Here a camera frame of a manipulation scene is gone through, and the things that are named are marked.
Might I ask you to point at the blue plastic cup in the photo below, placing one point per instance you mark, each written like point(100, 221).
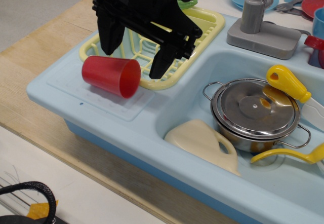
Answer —
point(318, 24)

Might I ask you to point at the red plastic plate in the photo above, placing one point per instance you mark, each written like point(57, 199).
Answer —
point(310, 6)

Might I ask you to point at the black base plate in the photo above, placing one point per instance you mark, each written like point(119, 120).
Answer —
point(16, 219)

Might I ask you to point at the cream plastic pitcher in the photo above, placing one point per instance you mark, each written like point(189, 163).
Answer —
point(199, 139)

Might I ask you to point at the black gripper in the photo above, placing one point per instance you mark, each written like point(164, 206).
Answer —
point(161, 21)

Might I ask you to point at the red plastic cup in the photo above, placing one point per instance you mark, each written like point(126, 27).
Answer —
point(118, 76)

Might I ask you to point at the red and purple toy cup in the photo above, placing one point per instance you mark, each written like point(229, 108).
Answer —
point(316, 59)

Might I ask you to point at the yellow tape piece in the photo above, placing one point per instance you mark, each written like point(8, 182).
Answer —
point(38, 211)

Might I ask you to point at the light blue toy sink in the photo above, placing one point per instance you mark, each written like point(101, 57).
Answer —
point(168, 130)

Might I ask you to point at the yellow dish drying rack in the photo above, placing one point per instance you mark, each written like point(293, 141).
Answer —
point(142, 49)

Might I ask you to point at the yellow plastic spoon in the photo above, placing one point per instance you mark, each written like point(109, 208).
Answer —
point(311, 158)

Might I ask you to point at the steel pot with lid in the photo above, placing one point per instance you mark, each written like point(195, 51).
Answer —
point(254, 116)

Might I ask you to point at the yellow handled toy knife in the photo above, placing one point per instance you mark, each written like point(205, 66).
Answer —
point(280, 77)

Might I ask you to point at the grey toy faucet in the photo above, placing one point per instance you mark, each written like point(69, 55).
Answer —
point(251, 32)

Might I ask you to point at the grey toy fork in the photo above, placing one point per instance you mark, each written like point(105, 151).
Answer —
point(287, 6)

